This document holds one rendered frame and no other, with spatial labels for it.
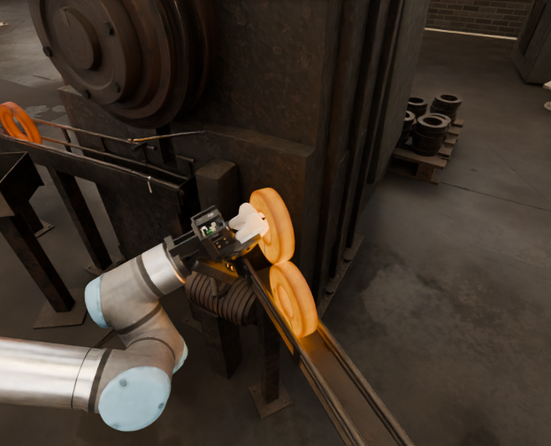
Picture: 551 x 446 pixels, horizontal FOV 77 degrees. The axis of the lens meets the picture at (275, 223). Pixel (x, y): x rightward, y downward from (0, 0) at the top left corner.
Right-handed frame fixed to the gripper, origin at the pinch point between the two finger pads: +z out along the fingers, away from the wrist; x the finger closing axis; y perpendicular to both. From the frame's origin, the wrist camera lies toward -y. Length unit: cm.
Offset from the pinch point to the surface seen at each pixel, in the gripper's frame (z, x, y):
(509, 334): 73, -20, -109
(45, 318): -95, 73, -60
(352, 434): -7.2, -37.3, -11.4
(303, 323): -4.7, -18.3, -10.2
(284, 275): -3.4, -10.3, -5.0
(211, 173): -5.0, 29.1, -3.8
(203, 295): -23.2, 15.0, -29.3
